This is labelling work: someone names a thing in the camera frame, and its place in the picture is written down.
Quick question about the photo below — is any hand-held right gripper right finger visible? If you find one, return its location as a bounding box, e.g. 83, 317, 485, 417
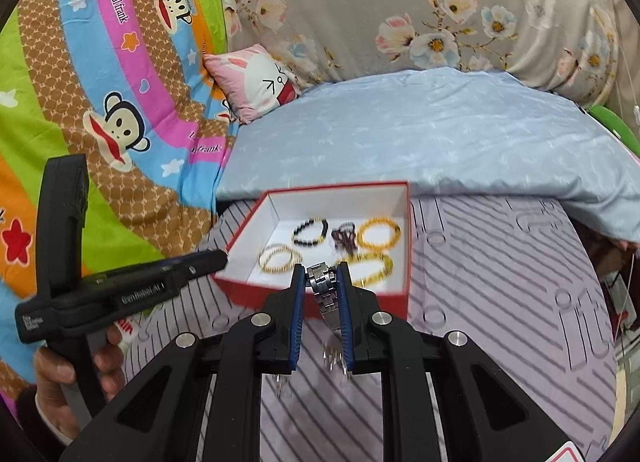
336, 262, 576, 462

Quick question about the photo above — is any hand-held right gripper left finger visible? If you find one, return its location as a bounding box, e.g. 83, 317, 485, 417
60, 264, 307, 462

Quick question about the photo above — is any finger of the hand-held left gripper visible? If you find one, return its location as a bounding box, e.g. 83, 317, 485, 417
170, 249, 229, 289

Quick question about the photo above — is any silver metal wristwatch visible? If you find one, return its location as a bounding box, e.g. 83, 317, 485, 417
305, 263, 351, 378

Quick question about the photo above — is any red cardboard box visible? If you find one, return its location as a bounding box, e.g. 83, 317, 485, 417
212, 181, 413, 320

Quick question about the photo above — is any gold bangle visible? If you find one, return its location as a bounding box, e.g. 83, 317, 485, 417
259, 243, 296, 273

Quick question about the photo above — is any gold bead bracelet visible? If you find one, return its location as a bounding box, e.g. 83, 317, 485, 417
267, 244, 304, 273

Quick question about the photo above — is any pale yellow bead bracelet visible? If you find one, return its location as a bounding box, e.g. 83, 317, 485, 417
340, 252, 395, 287

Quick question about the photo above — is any purple bead bracelet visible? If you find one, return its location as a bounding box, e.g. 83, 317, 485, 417
331, 223, 358, 250

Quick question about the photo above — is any orange yellow bead bracelet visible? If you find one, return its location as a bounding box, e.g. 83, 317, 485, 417
357, 218, 402, 250

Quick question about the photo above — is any dark brown bead bracelet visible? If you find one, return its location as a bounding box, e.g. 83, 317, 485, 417
291, 218, 330, 247

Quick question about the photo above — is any person's left hand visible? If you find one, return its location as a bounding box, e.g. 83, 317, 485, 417
32, 329, 126, 423

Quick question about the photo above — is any grey striped bed sheet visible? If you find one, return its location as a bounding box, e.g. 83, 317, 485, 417
115, 194, 621, 462

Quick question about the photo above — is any cartoon monkey printed blanket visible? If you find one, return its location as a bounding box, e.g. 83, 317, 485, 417
0, 0, 241, 462

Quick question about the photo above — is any pink rabbit pillow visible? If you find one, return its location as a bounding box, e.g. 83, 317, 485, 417
202, 44, 303, 125

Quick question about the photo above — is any light blue blanket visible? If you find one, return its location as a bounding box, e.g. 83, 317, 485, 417
215, 66, 640, 247

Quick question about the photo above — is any grey floral quilt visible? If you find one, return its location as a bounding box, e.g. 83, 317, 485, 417
215, 0, 626, 107

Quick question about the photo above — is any green plastic object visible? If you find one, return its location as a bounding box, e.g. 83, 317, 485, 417
587, 104, 640, 157

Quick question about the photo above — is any beige curtain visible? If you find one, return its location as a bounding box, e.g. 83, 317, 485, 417
600, 0, 640, 107

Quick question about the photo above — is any white cord with switch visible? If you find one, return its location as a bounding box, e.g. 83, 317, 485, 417
612, 36, 640, 135

